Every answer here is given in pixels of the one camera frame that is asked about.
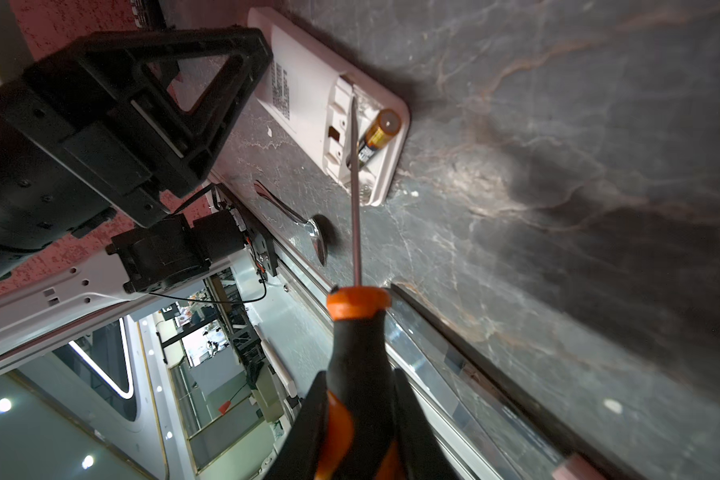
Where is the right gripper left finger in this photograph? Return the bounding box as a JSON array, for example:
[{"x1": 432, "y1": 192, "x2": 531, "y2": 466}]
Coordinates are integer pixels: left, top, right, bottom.
[{"x1": 264, "y1": 371, "x2": 328, "y2": 480}]

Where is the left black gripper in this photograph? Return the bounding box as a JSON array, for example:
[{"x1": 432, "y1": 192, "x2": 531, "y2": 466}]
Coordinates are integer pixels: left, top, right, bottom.
[{"x1": 0, "y1": 26, "x2": 273, "y2": 280}]

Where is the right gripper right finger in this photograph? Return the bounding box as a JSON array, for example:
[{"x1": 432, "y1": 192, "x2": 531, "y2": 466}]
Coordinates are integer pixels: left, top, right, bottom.
[{"x1": 392, "y1": 369, "x2": 458, "y2": 480}]

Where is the orange black screwdriver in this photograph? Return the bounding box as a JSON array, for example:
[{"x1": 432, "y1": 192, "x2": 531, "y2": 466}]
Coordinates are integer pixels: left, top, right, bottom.
[{"x1": 315, "y1": 97, "x2": 400, "y2": 479}]

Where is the white air conditioner remote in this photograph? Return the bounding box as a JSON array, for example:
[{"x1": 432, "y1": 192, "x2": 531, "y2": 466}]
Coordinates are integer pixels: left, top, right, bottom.
[{"x1": 247, "y1": 7, "x2": 411, "y2": 206}]

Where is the black yellow AA battery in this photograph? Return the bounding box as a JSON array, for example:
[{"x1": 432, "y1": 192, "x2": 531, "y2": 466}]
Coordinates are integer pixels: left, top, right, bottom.
[{"x1": 357, "y1": 109, "x2": 402, "y2": 168}]

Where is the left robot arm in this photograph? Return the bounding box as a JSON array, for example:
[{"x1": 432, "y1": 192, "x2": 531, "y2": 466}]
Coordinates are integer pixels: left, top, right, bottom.
[{"x1": 0, "y1": 26, "x2": 273, "y2": 375}]

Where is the black calculator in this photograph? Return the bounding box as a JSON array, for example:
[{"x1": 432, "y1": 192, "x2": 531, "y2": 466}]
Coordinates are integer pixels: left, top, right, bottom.
[{"x1": 130, "y1": 0, "x2": 167, "y2": 31}]

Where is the metal spoon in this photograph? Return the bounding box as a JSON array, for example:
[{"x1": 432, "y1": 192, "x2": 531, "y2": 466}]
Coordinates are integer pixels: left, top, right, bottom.
[{"x1": 253, "y1": 180, "x2": 327, "y2": 266}]

